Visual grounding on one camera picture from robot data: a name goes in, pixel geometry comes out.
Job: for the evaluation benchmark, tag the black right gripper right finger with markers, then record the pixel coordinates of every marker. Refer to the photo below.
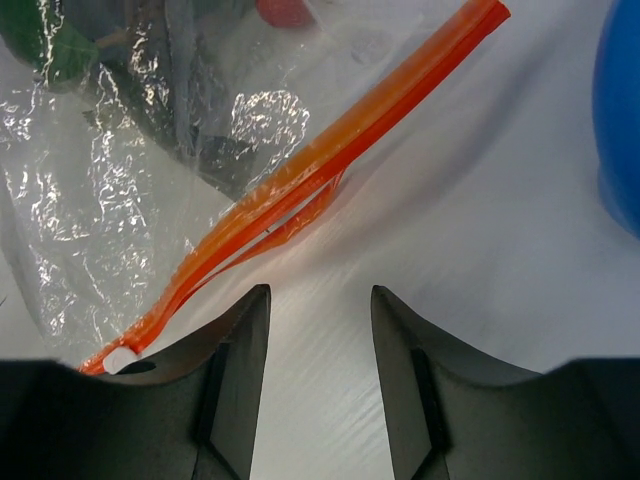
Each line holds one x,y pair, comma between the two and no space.
455,412

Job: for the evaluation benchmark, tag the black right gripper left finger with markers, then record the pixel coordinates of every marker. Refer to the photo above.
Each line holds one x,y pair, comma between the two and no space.
189,411

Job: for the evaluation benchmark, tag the clear zip top bag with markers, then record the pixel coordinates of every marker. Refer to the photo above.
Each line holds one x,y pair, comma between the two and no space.
202,138

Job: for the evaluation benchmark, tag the green fake leafy vegetable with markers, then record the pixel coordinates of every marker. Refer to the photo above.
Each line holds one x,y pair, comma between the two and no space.
39,34

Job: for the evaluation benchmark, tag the blue plastic bin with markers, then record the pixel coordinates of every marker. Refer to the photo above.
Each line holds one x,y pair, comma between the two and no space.
615,112

